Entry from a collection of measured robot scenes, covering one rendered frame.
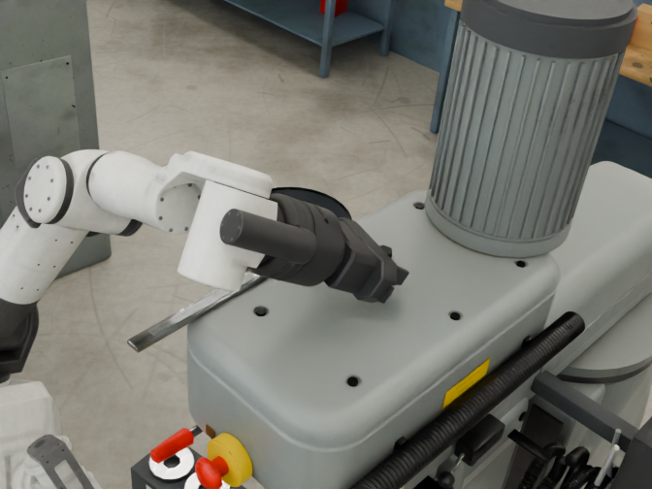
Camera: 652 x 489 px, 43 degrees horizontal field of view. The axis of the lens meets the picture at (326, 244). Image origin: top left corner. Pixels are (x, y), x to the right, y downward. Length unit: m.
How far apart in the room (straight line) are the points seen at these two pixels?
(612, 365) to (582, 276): 0.22
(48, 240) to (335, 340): 0.38
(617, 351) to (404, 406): 0.69
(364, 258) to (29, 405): 0.54
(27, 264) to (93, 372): 2.52
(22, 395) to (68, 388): 2.33
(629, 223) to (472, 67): 0.58
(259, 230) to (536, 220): 0.43
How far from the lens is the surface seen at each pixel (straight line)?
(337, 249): 0.86
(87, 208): 0.99
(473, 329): 0.98
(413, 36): 6.42
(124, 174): 0.93
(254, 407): 0.89
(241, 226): 0.75
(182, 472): 1.75
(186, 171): 0.84
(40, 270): 1.10
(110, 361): 3.62
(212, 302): 0.95
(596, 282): 1.36
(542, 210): 1.06
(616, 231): 1.47
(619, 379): 1.54
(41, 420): 1.22
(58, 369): 3.62
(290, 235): 0.79
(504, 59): 0.98
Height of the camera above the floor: 2.51
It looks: 36 degrees down
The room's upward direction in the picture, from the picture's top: 6 degrees clockwise
